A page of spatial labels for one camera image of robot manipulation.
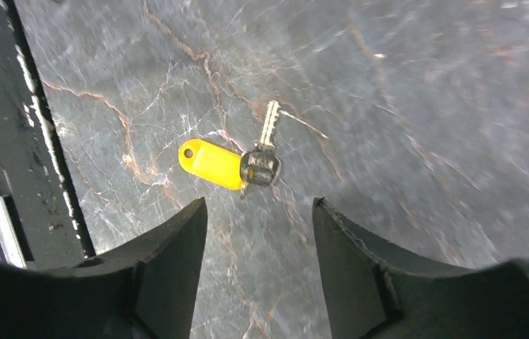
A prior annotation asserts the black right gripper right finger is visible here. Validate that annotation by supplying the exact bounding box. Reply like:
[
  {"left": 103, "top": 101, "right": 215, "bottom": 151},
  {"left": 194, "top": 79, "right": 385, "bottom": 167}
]
[{"left": 312, "top": 198, "right": 529, "bottom": 338}]

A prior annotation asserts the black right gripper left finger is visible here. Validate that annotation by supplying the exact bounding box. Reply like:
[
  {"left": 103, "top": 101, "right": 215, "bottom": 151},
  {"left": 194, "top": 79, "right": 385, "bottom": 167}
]
[{"left": 0, "top": 198, "right": 208, "bottom": 338}]

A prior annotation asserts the yellow tagged key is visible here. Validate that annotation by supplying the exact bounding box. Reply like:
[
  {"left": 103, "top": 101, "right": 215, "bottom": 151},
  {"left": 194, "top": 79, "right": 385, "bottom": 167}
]
[{"left": 178, "top": 100, "right": 281, "bottom": 197}]

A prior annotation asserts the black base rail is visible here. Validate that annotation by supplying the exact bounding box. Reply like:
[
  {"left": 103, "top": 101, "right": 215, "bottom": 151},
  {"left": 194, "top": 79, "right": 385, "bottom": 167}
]
[{"left": 0, "top": 1, "right": 95, "bottom": 270}]

